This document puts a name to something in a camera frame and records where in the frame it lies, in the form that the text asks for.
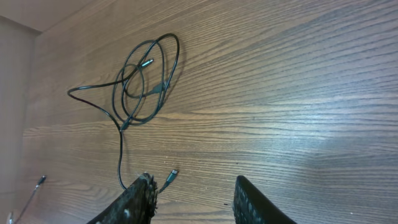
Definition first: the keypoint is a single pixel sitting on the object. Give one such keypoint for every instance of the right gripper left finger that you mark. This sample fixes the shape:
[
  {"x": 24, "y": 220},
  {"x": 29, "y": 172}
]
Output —
[{"x": 136, "y": 205}]

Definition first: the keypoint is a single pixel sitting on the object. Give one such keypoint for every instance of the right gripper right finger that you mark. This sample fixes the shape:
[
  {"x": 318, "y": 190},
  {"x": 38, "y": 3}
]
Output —
[{"x": 251, "y": 206}]

